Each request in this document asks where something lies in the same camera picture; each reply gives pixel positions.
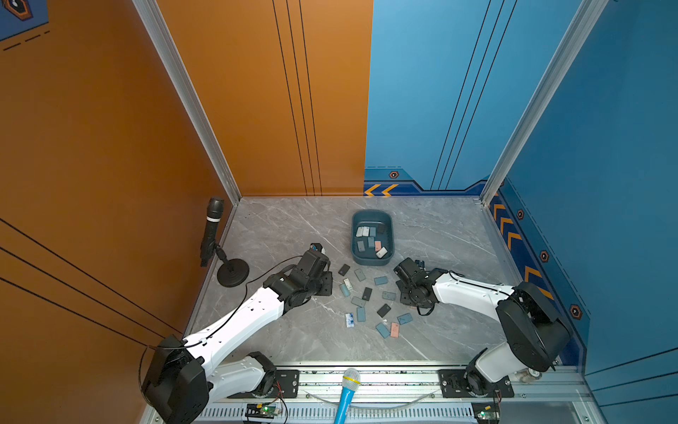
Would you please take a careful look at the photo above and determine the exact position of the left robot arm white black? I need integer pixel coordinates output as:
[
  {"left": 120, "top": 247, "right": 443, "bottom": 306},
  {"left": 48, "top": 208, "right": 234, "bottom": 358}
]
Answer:
[{"left": 141, "top": 243, "right": 332, "bottom": 423}]

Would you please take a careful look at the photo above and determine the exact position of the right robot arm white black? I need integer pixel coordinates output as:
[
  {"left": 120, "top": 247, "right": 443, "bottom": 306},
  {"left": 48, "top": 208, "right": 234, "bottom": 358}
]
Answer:
[{"left": 394, "top": 258, "right": 574, "bottom": 397}]

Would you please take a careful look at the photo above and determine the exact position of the teal grey eraser centre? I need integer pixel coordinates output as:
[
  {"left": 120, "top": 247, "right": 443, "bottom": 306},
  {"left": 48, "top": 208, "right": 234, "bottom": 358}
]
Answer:
[{"left": 382, "top": 291, "right": 397, "bottom": 301}]

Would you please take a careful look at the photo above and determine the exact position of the grey eraser top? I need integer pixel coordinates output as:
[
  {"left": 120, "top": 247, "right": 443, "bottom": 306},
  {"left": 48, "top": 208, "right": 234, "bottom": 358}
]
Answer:
[{"left": 354, "top": 269, "right": 367, "bottom": 281}]

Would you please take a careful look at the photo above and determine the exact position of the light blue eraser bottom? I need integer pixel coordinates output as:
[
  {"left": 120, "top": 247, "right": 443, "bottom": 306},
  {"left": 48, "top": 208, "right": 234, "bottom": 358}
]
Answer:
[{"left": 375, "top": 323, "right": 390, "bottom": 338}]

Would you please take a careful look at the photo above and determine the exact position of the white blue printed eraser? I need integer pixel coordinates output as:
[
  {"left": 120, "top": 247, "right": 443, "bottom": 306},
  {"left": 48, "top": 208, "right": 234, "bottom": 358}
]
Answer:
[{"left": 345, "top": 313, "right": 355, "bottom": 328}]

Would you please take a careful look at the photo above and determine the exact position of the dark teal storage box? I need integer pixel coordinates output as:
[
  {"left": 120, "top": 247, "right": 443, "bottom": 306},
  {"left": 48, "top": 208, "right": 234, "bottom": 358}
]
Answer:
[{"left": 351, "top": 210, "right": 395, "bottom": 266}]

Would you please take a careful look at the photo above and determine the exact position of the black microphone on stand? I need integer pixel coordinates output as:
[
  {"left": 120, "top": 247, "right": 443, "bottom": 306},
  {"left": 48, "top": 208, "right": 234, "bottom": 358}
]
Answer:
[{"left": 200, "top": 197, "right": 250, "bottom": 288}]

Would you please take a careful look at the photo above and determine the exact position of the blue handheld microphone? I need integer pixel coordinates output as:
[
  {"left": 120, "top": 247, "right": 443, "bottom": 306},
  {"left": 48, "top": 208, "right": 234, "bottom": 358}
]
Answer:
[{"left": 334, "top": 369, "right": 361, "bottom": 424}]

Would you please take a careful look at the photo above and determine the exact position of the left green circuit board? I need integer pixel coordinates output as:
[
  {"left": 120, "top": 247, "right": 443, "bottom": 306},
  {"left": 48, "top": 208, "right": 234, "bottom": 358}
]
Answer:
[{"left": 244, "top": 403, "right": 282, "bottom": 423}]

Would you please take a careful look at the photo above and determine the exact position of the green circuit board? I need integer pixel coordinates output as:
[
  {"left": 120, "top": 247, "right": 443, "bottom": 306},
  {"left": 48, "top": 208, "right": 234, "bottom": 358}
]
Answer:
[
  {"left": 244, "top": 403, "right": 282, "bottom": 423},
  {"left": 471, "top": 403, "right": 501, "bottom": 424}
]

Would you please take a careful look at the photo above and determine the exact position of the right green circuit board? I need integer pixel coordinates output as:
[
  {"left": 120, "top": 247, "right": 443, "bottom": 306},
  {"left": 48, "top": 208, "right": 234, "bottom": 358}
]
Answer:
[{"left": 471, "top": 403, "right": 501, "bottom": 424}]

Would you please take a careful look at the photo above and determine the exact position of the clear tape roll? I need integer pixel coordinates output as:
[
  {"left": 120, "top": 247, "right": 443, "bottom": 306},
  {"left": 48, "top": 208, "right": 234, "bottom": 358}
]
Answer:
[{"left": 519, "top": 369, "right": 542, "bottom": 383}]

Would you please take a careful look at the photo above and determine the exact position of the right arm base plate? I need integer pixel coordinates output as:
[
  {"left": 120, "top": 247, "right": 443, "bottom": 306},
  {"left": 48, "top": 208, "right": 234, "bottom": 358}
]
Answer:
[{"left": 437, "top": 369, "right": 515, "bottom": 399}]

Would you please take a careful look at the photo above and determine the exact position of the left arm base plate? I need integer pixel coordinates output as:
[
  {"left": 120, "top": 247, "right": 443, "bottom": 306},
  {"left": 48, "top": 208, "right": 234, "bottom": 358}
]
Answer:
[{"left": 229, "top": 369, "right": 300, "bottom": 399}]

